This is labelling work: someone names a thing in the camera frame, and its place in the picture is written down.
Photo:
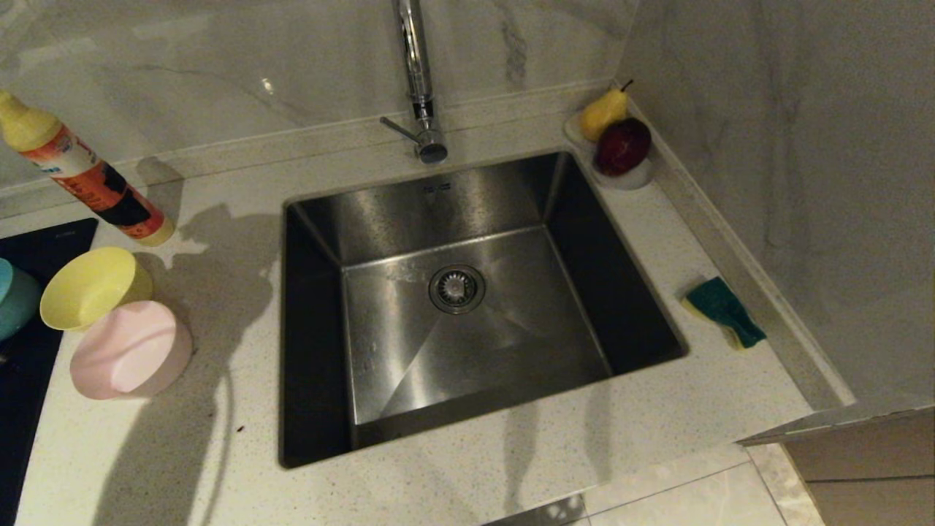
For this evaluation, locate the chrome faucet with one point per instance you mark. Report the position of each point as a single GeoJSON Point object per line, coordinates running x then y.
{"type": "Point", "coordinates": [418, 73]}

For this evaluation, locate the green yellow sponge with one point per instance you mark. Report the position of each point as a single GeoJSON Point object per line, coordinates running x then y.
{"type": "Point", "coordinates": [719, 303]}

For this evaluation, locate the pink plastic bowl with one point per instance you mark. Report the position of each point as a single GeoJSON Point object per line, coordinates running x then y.
{"type": "Point", "coordinates": [131, 351]}

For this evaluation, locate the yellow plastic bowl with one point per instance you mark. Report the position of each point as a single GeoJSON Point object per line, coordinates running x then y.
{"type": "Point", "coordinates": [91, 288]}

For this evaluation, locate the orange detergent bottle yellow cap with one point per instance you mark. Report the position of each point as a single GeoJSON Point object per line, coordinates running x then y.
{"type": "Point", "coordinates": [95, 183]}

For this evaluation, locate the blue plastic bowl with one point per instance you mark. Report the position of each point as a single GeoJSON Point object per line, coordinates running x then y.
{"type": "Point", "coordinates": [16, 299]}

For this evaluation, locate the stainless steel sink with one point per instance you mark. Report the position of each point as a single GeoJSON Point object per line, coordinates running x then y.
{"type": "Point", "coordinates": [511, 329]}

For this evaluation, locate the round metal drain strainer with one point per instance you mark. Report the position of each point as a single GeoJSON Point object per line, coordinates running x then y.
{"type": "Point", "coordinates": [457, 289]}

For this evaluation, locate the small white dish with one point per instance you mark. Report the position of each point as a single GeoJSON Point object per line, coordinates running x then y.
{"type": "Point", "coordinates": [628, 181]}

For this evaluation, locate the dark red apple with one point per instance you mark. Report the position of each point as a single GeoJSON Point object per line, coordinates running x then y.
{"type": "Point", "coordinates": [623, 147]}

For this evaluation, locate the yellow pear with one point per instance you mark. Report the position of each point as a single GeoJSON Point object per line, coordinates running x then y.
{"type": "Point", "coordinates": [603, 113]}

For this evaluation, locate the black induction cooktop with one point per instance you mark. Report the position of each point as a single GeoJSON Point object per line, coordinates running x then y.
{"type": "Point", "coordinates": [29, 402]}

